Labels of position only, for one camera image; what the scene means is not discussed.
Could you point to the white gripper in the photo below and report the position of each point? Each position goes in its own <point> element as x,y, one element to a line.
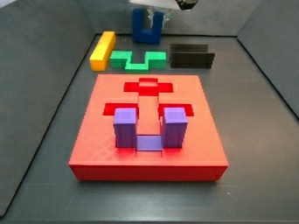
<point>168,4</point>

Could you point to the blue U-shaped block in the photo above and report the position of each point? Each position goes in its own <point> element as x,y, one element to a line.
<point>149,36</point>

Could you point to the red puzzle board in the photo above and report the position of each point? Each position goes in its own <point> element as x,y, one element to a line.
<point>97,160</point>

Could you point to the black block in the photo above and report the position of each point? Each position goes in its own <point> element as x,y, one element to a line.
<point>191,56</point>

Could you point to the green zigzag block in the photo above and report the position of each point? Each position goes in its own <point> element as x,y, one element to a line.
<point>120,59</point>

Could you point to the yellow bar block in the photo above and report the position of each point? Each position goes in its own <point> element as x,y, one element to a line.
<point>100,55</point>

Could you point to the purple U-shaped block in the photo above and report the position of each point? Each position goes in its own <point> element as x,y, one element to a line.
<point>148,132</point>

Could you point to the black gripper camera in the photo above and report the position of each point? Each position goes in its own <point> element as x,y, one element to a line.
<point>185,5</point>

